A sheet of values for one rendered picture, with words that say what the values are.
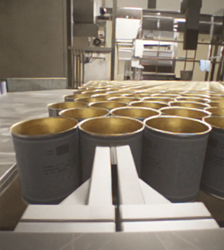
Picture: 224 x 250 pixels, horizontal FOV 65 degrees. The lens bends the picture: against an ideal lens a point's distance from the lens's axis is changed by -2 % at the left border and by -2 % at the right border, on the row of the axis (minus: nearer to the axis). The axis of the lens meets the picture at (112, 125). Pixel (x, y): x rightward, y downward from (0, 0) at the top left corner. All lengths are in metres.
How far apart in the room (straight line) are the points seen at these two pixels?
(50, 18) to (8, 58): 0.86
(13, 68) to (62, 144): 3.00
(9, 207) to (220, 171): 0.22
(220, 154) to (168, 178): 0.06
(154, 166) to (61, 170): 0.09
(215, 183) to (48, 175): 0.17
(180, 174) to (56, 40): 2.85
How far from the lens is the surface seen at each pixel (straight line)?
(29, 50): 3.06
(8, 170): 0.33
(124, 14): 3.37
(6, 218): 0.21
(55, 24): 2.99
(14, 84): 1.46
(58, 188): 0.19
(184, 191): 0.20
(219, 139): 0.21
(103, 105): 0.34
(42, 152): 0.17
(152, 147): 0.18
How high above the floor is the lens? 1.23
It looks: 16 degrees down
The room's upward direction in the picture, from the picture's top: 2 degrees clockwise
